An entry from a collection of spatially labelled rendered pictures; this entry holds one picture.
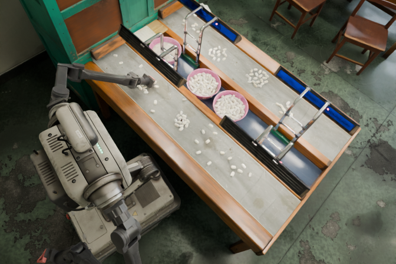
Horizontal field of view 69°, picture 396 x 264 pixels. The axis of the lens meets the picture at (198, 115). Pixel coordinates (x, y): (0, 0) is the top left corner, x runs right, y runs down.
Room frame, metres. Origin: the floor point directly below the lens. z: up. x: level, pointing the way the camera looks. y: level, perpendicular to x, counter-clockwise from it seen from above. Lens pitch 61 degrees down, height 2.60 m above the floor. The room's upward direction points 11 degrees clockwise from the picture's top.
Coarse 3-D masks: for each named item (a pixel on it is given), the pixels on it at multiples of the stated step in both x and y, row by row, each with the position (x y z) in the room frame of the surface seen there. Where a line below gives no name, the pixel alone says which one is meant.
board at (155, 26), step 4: (156, 20) 1.86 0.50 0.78; (148, 24) 1.80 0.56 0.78; (152, 24) 1.80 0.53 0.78; (156, 24) 1.81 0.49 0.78; (160, 24) 1.82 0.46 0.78; (152, 28) 1.76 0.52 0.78; (156, 28) 1.77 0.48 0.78; (160, 28) 1.78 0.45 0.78; (164, 28) 1.78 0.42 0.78; (156, 32) 1.72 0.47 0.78
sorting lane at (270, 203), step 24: (120, 48) 1.51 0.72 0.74; (120, 72) 1.28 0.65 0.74; (144, 72) 1.32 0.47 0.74; (144, 96) 1.11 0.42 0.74; (168, 96) 1.15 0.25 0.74; (168, 120) 0.95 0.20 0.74; (192, 120) 0.99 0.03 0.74; (192, 144) 0.80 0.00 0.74; (216, 144) 0.84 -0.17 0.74; (216, 168) 0.67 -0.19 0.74; (240, 168) 0.70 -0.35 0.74; (240, 192) 0.54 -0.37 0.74; (264, 192) 0.56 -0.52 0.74; (288, 192) 0.59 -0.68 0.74; (264, 216) 0.41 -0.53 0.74; (288, 216) 0.44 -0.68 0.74
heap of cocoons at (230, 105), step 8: (224, 96) 1.26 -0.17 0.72; (232, 96) 1.26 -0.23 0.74; (216, 104) 1.16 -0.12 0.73; (224, 104) 1.17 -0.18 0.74; (232, 104) 1.18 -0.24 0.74; (240, 104) 1.20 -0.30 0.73; (216, 112) 1.10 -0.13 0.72; (224, 112) 1.10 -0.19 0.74; (232, 112) 1.13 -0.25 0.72; (240, 112) 1.14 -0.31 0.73
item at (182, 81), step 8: (120, 24) 1.42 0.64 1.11; (120, 32) 1.38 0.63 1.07; (128, 32) 1.36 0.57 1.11; (128, 40) 1.33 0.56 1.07; (136, 40) 1.31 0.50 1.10; (136, 48) 1.28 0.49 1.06; (144, 48) 1.26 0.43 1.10; (144, 56) 1.23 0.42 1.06; (152, 56) 1.21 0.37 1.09; (152, 64) 1.18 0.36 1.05; (160, 64) 1.16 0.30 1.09; (168, 64) 1.16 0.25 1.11; (168, 72) 1.11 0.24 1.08; (176, 72) 1.10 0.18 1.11; (176, 80) 1.07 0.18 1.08; (184, 80) 1.08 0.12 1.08
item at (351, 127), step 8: (280, 72) 1.29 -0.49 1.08; (288, 72) 1.28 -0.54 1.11; (280, 80) 1.25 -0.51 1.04; (288, 80) 1.24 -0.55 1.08; (296, 80) 1.23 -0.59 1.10; (296, 88) 1.19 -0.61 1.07; (304, 88) 1.19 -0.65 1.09; (304, 96) 1.15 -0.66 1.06; (312, 96) 1.14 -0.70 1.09; (320, 96) 1.13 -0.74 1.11; (312, 104) 1.11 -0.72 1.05; (320, 104) 1.10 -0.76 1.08; (328, 112) 1.05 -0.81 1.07; (336, 112) 1.05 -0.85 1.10; (336, 120) 1.01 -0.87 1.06; (344, 120) 1.00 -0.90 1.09; (352, 120) 1.00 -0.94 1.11; (344, 128) 0.97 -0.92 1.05; (352, 128) 0.96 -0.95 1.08
